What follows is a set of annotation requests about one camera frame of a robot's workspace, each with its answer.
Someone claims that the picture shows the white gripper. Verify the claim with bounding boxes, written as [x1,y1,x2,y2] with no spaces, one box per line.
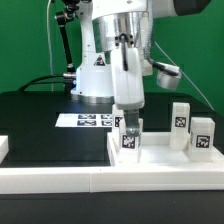
[110,48,145,137]

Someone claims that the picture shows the white square table top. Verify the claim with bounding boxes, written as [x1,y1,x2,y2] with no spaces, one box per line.
[107,132,224,166]

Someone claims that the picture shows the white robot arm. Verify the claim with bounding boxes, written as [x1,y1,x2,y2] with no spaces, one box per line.
[71,0,211,137]

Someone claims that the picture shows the sheet with fiducial markers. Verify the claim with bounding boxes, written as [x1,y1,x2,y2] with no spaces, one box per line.
[55,113,112,127]

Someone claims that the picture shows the white U-shaped obstacle fence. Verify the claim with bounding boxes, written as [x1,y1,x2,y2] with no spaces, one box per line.
[0,134,224,195]

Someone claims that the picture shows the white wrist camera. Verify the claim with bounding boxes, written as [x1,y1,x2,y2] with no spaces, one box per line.
[157,63,182,90]

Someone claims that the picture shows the black cables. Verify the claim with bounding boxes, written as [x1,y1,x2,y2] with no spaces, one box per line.
[18,73,78,93]

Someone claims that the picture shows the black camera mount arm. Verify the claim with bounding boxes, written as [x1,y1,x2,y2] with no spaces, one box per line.
[55,0,80,77]

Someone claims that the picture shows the white hanging cable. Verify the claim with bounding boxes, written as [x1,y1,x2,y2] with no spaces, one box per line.
[46,0,56,93]

